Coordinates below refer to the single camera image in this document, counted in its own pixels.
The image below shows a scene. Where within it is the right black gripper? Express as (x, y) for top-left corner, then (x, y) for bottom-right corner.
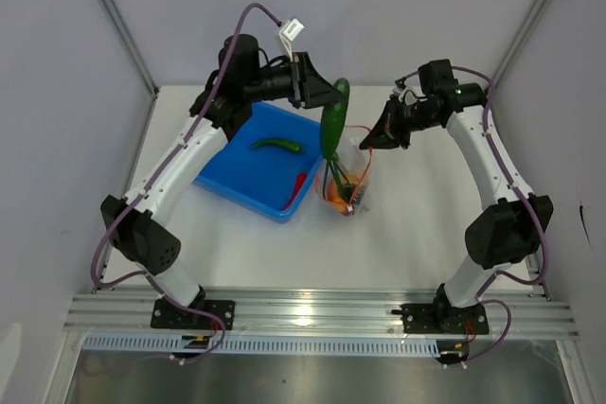
(359, 95), (440, 150)

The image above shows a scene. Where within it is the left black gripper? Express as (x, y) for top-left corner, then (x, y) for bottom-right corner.
(242, 52), (345, 110)

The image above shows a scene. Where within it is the dark green cucumber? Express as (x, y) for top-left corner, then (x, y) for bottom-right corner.
(320, 78), (350, 160)

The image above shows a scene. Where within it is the light green pepper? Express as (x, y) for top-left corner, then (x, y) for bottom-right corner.
(249, 138), (304, 153)

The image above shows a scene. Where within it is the clear zip top bag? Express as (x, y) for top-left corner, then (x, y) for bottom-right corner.
(313, 125), (373, 217)

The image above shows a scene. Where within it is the green spring onion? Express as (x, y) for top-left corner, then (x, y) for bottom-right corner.
(322, 154), (358, 201)

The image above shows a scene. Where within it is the red chili pepper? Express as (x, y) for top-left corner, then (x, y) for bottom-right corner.
(283, 172), (307, 210)

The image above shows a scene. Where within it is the orange purple sweet potato slice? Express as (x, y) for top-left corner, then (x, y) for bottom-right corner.
(325, 184), (351, 215)

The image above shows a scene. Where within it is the blue plastic bin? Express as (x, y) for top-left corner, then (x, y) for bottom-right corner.
(194, 102), (322, 223)

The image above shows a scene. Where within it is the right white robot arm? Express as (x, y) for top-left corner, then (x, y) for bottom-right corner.
(360, 59), (554, 332)

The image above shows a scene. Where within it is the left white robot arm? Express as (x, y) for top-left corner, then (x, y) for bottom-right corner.
(100, 34), (346, 328)

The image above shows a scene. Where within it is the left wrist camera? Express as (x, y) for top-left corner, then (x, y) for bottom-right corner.
(277, 17), (305, 61)

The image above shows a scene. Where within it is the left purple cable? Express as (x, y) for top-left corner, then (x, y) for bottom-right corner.
(89, 2), (285, 291)

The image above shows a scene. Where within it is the purple cable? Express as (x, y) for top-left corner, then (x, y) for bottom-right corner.
(89, 2), (285, 291)
(395, 65), (553, 287)

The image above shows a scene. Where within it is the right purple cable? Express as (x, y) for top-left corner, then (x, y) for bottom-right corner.
(395, 65), (553, 287)

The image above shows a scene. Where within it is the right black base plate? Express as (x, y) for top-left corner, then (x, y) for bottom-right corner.
(391, 303), (490, 335)

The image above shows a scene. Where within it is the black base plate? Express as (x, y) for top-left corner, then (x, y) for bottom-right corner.
(150, 298), (236, 331)
(391, 303), (490, 335)

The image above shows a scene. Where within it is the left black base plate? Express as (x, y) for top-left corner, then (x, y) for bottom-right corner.
(150, 298), (236, 331)

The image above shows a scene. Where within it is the slotted cable duct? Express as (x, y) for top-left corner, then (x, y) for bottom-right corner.
(82, 332), (439, 359)

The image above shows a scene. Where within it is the aluminium rail frame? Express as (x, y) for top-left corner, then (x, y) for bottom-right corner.
(62, 286), (579, 341)

